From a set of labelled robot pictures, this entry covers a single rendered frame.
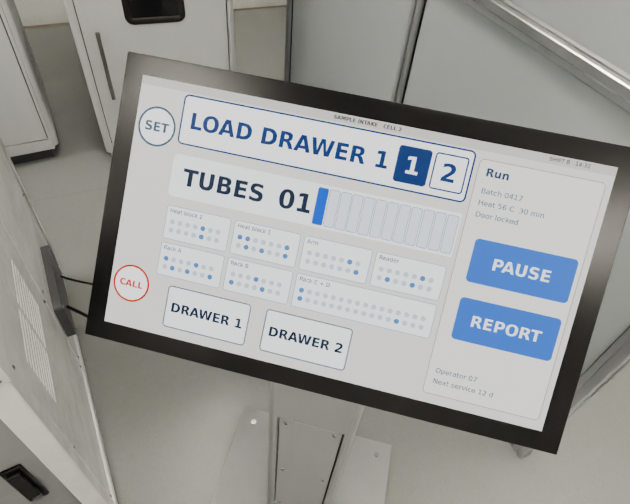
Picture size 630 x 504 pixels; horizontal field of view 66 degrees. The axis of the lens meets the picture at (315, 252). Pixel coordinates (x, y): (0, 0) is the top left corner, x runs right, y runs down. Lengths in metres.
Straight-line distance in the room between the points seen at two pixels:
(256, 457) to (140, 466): 0.33
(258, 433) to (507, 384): 1.07
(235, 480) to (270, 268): 1.03
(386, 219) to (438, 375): 0.17
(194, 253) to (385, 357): 0.23
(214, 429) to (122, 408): 0.29
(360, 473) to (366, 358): 1.00
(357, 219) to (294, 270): 0.08
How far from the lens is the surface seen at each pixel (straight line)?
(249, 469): 1.48
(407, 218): 0.49
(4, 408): 0.87
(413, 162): 0.49
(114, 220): 0.57
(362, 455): 1.52
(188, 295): 0.54
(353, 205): 0.49
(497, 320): 0.52
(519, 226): 0.51
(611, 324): 1.25
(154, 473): 1.55
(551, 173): 0.52
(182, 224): 0.53
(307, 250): 0.50
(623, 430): 1.92
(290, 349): 0.52
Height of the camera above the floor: 1.44
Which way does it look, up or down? 47 degrees down
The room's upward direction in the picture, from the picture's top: 6 degrees clockwise
